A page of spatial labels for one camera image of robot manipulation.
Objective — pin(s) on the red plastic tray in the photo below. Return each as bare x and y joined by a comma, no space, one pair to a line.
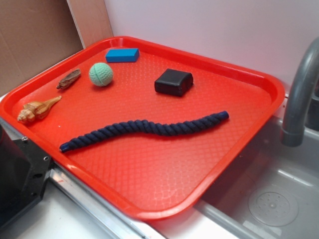
146,176

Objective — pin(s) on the black rectangular block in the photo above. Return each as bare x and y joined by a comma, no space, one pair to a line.
174,82

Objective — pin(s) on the blue rectangular block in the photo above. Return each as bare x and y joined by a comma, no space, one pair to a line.
122,55

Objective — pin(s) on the green dimpled ball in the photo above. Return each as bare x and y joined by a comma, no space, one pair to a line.
101,74

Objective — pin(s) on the brown wood bark piece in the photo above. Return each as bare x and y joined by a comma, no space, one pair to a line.
68,80

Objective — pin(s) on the tan spiral seashell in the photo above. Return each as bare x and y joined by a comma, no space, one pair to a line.
36,110

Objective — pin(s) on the grey toy faucet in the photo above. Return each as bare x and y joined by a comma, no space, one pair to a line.
302,109

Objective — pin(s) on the grey plastic sink basin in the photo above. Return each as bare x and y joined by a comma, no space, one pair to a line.
269,191

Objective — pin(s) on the brown cardboard panel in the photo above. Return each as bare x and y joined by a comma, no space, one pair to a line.
37,34

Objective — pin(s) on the silver metal rail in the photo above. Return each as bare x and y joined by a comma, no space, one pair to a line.
104,214

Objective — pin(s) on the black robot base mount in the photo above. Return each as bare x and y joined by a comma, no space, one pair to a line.
24,170

